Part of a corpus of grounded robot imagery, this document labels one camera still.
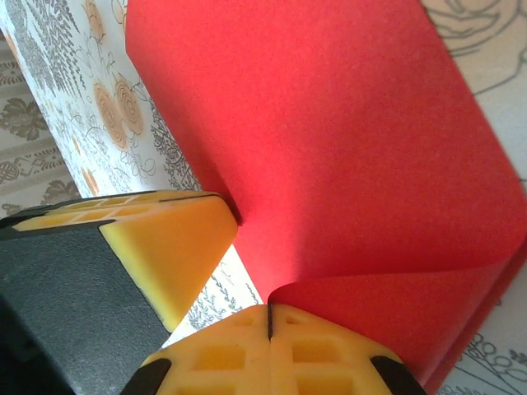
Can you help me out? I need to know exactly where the red paper sheet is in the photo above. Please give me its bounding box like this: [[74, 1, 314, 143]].
[[124, 0, 527, 394]]

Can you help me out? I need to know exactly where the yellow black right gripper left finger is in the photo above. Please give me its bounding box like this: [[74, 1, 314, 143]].
[[123, 304, 271, 395]]

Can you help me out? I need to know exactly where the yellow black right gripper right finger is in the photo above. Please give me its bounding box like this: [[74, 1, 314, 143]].
[[269, 306, 428, 395]]

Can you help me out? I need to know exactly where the floral table mat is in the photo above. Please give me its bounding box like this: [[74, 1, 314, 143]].
[[0, 0, 527, 395]]

